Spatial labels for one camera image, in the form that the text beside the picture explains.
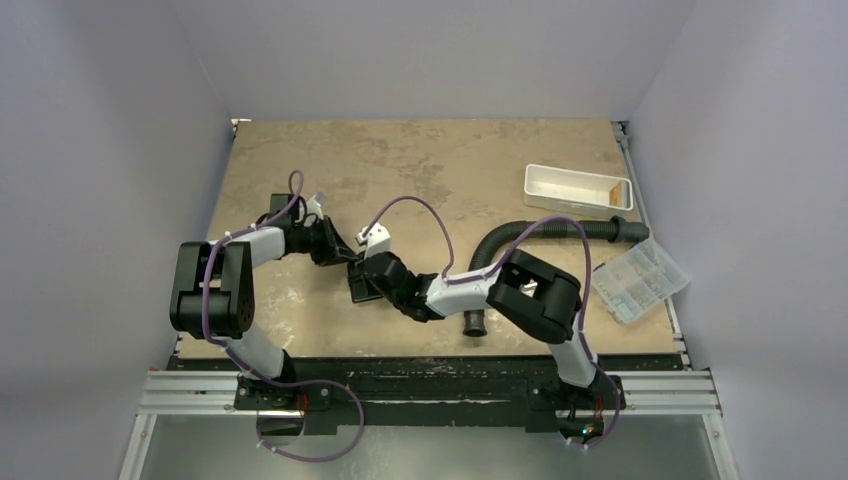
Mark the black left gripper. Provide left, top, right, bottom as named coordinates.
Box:
left=292, top=215, right=356, bottom=267

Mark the black leather card holder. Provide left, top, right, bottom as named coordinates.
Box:
left=347, top=261, right=382, bottom=304

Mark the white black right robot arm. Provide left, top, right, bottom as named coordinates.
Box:
left=362, top=249, right=601, bottom=407

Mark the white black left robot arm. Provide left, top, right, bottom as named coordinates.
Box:
left=169, top=193, right=357, bottom=409

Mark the white plastic tray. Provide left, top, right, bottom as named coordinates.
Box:
left=523, top=164, right=635, bottom=218

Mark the clear plastic organizer box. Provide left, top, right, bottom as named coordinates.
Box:
left=591, top=238, right=691, bottom=325

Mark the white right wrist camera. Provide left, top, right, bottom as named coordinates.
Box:
left=355, top=222, right=391, bottom=259

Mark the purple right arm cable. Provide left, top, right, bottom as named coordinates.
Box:
left=360, top=195, right=624, bottom=452

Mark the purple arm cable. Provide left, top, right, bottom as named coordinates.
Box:
left=360, top=195, right=624, bottom=452
left=200, top=170, right=367, bottom=465

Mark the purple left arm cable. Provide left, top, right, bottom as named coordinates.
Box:
left=200, top=170, right=367, bottom=465

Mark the black aluminium base frame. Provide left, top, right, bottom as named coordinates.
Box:
left=138, top=357, right=721, bottom=435

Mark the grey corrugated hose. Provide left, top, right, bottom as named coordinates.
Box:
left=462, top=215, right=652, bottom=339

